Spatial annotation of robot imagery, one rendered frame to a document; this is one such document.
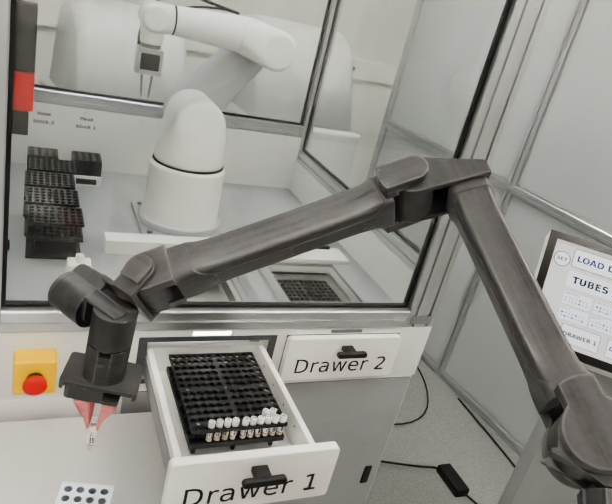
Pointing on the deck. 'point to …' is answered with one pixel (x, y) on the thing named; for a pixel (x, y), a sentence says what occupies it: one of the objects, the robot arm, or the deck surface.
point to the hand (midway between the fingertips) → (94, 422)
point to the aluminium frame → (533, 13)
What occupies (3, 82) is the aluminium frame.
